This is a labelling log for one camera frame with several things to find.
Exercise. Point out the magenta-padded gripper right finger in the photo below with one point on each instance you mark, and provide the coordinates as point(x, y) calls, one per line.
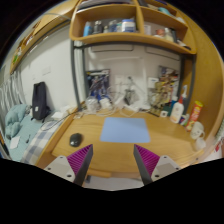
point(166, 165)

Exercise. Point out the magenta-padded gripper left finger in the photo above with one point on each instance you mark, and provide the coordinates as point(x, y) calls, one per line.
point(56, 166)

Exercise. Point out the black computer mouse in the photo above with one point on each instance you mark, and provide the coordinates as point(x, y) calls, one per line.
point(75, 139)

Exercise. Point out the light blue mouse pad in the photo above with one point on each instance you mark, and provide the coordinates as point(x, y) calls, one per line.
point(125, 130)

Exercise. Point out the blue checked blanket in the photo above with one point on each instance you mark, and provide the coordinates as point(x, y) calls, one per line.
point(36, 143)

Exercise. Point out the white mug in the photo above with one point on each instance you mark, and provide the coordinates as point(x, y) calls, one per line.
point(197, 130)

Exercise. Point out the white box on bed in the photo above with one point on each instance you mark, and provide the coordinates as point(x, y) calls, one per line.
point(58, 115)

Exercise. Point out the small white desk clock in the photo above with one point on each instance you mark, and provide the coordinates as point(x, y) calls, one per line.
point(163, 113)

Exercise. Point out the red chips can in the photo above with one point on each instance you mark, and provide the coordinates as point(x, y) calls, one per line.
point(194, 115)

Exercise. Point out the teal pillow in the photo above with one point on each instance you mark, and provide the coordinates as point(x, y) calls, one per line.
point(15, 115)

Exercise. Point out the black backpack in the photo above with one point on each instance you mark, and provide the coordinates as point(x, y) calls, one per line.
point(40, 100)

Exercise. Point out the clear plastic jar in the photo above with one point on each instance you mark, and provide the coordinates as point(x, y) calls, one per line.
point(91, 102)

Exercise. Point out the brown tree figurine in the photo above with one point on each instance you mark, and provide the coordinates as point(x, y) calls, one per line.
point(163, 90)

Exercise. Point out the steel cup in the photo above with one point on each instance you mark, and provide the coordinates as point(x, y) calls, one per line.
point(129, 96)

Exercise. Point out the small white charger block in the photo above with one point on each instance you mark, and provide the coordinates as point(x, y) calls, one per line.
point(105, 102)

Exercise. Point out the blue robot model kit box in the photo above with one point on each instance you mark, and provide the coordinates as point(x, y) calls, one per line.
point(98, 83)

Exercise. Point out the wooden shelf unit with items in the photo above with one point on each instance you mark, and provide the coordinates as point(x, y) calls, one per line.
point(133, 38)

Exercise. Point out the grey metal frame post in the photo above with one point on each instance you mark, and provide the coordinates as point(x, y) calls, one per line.
point(75, 73)

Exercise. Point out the long wooden wall shelf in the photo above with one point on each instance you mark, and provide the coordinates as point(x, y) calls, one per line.
point(40, 36)

